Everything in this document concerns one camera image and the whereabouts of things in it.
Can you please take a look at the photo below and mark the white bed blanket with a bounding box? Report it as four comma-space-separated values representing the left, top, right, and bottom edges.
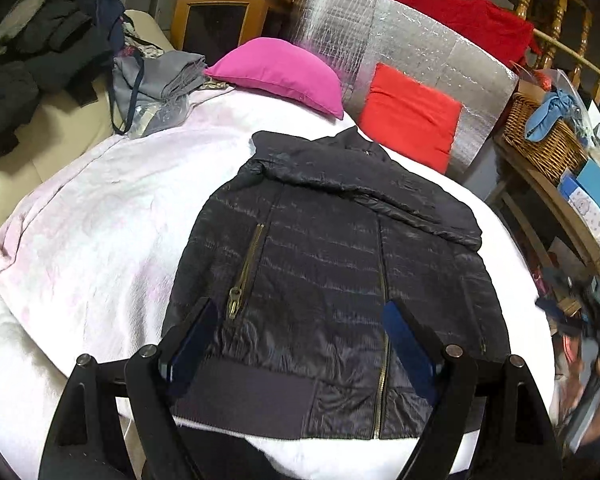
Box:
0, 87, 556, 480

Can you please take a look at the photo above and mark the wooden cabinet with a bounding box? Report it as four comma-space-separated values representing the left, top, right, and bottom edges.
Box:
170, 0, 326, 66

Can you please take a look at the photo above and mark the clear plastic packaging bag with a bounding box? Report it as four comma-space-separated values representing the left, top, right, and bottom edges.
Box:
127, 92, 191, 138

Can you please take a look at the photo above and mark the red blanket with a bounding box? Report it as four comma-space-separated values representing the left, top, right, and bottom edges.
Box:
352, 0, 536, 68

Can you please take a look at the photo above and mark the grey cloth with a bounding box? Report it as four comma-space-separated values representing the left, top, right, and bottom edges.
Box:
111, 50, 208, 136

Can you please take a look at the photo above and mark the pink pillow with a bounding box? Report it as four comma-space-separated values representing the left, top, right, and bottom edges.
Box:
203, 37, 346, 121

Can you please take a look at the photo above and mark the red decorative ornament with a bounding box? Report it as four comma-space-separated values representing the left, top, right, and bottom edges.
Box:
510, 60, 556, 91

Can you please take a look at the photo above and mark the wicker basket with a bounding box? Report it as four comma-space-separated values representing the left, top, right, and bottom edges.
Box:
502, 91, 588, 173

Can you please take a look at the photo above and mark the black puffer jacket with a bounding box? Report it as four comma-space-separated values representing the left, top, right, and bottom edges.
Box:
161, 127, 512, 442

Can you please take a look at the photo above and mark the blue cloth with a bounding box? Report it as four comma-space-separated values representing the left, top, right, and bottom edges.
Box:
524, 89, 578, 143

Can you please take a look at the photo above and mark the pile of dark clothes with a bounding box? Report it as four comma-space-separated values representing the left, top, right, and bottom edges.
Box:
0, 0, 136, 161

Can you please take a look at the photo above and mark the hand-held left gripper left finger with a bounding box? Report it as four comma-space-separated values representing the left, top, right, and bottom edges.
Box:
50, 297, 221, 480

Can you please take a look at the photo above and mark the silver foil insulation mat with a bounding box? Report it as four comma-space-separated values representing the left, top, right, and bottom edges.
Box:
290, 0, 520, 176

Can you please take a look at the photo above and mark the red pillow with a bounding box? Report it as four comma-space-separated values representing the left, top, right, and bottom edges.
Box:
357, 62, 463, 176

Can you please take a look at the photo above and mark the wooden table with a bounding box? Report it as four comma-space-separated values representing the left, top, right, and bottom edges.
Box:
485, 135, 600, 281

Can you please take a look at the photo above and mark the beige sofa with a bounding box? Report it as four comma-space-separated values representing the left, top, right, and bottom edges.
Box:
0, 10, 176, 261

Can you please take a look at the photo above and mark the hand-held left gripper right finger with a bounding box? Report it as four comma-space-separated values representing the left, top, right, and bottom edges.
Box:
381, 299, 566, 480

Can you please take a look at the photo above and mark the wooden stair railing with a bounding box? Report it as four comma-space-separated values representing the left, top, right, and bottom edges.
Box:
350, 0, 600, 93

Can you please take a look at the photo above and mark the white printed pack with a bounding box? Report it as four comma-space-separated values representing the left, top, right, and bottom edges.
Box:
557, 172, 600, 261

